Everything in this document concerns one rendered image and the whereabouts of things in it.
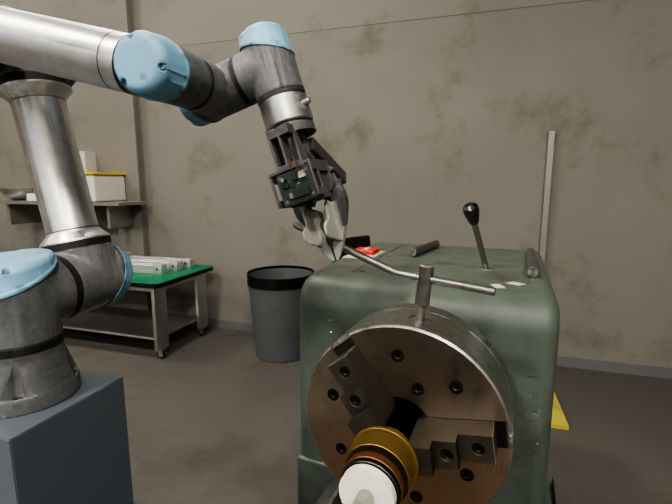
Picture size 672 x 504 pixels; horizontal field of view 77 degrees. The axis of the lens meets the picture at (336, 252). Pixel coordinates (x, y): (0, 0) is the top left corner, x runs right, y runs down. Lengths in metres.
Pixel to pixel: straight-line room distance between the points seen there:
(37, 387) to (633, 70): 3.74
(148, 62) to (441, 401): 0.58
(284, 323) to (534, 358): 2.79
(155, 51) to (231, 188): 3.63
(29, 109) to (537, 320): 0.92
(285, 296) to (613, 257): 2.50
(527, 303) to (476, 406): 0.22
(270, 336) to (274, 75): 2.96
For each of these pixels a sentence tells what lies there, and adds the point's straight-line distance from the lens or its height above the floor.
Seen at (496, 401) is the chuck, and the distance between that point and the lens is 0.64.
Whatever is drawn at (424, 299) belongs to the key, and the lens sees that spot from 0.64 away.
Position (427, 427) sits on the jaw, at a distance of 0.65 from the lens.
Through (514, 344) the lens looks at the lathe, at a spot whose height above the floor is 1.18.
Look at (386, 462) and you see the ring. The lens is 0.56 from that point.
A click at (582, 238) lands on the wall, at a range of 3.71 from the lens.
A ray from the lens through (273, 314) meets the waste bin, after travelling 3.40.
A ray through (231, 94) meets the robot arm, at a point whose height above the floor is 1.57.
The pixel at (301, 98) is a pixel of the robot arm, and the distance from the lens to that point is 0.67.
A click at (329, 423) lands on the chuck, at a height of 1.06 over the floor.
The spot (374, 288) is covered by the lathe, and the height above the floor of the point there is 1.24.
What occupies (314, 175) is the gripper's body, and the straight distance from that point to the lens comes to 0.60.
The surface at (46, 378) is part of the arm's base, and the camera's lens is 0.81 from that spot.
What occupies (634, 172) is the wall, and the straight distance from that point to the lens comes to 3.77.
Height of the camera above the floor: 1.44
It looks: 9 degrees down
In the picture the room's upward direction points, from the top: straight up
